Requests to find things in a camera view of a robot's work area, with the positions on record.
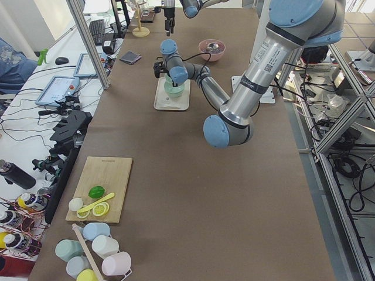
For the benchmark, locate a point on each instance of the green bowl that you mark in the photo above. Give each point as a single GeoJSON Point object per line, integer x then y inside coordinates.
{"type": "Point", "coordinates": [168, 81]}
{"type": "Point", "coordinates": [174, 92]}

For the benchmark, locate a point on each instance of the green bowl on tray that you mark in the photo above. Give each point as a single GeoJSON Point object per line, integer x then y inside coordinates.
{"type": "Point", "coordinates": [174, 92]}

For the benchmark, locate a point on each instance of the cream rabbit tray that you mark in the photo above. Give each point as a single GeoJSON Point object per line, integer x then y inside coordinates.
{"type": "Point", "coordinates": [165, 102]}

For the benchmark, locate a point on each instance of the brown tray far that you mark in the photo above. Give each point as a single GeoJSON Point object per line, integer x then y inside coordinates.
{"type": "Point", "coordinates": [147, 16]}

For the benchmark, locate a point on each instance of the wooden banana stand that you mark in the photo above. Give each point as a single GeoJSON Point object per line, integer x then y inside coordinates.
{"type": "Point", "coordinates": [139, 31]}

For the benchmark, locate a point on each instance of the grey purple cloth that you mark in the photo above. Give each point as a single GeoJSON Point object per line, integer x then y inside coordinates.
{"type": "Point", "coordinates": [130, 57]}

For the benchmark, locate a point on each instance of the pink bowl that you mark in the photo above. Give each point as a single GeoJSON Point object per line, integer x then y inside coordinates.
{"type": "Point", "coordinates": [211, 56]}

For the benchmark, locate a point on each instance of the black keyboard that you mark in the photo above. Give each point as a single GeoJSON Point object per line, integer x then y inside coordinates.
{"type": "Point", "coordinates": [97, 28]}

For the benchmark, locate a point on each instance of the teach pendant tablet far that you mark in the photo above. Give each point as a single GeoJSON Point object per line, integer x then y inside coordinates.
{"type": "Point", "coordinates": [84, 67]}

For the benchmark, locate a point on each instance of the teach pendant tablet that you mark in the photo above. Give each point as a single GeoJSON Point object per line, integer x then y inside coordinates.
{"type": "Point", "coordinates": [84, 67]}
{"type": "Point", "coordinates": [58, 88]}

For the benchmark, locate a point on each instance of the wooden cutting board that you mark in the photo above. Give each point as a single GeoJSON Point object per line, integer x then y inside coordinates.
{"type": "Point", "coordinates": [103, 178]}

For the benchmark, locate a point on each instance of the black tool holder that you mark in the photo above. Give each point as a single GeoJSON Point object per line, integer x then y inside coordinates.
{"type": "Point", "coordinates": [67, 133]}

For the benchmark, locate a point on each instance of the black computer mouse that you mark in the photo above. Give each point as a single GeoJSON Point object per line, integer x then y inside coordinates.
{"type": "Point", "coordinates": [61, 60]}

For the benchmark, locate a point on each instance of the teach pendant tablet near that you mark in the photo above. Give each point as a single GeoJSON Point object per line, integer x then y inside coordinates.
{"type": "Point", "coordinates": [58, 88]}

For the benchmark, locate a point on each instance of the yellow plastic knife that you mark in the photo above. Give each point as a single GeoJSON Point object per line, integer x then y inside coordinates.
{"type": "Point", "coordinates": [91, 206]}

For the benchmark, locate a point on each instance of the green toy figure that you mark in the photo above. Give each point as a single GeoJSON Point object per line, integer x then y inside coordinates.
{"type": "Point", "coordinates": [42, 57]}

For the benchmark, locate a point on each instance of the green lime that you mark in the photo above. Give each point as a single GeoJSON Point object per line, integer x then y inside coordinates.
{"type": "Point", "coordinates": [96, 192]}

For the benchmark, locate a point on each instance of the lemon slice right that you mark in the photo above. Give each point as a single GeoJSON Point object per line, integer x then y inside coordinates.
{"type": "Point", "coordinates": [101, 209]}

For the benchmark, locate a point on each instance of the lemon slice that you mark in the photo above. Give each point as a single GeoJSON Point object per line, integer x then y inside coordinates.
{"type": "Point", "coordinates": [82, 214]}
{"type": "Point", "coordinates": [101, 209]}

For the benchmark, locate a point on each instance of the white garlic ball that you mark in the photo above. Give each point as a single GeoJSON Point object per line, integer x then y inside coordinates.
{"type": "Point", "coordinates": [75, 204]}

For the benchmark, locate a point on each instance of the lemon slice left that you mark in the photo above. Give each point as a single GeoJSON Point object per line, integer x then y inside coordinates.
{"type": "Point", "coordinates": [82, 214]}

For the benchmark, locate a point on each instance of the white cup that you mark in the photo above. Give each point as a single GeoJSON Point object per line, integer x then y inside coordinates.
{"type": "Point", "coordinates": [105, 246]}

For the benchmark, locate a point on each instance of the black water bottle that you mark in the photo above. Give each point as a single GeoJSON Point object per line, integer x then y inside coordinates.
{"type": "Point", "coordinates": [15, 175]}

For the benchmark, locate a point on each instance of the pink cup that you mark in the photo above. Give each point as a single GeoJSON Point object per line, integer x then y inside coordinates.
{"type": "Point", "coordinates": [117, 264]}

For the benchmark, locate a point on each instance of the green cup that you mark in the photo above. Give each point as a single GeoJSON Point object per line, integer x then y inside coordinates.
{"type": "Point", "coordinates": [67, 249]}

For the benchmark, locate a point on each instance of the grey blue cup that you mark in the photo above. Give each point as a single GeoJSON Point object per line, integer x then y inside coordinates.
{"type": "Point", "coordinates": [76, 265]}

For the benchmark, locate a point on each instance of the yellow cup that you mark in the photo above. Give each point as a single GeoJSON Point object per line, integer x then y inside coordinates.
{"type": "Point", "coordinates": [87, 275]}

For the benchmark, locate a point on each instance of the aluminium frame post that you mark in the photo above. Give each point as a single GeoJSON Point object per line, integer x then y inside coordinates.
{"type": "Point", "coordinates": [87, 39]}

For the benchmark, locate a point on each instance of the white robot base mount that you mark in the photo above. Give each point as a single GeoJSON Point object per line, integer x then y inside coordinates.
{"type": "Point", "coordinates": [271, 49]}

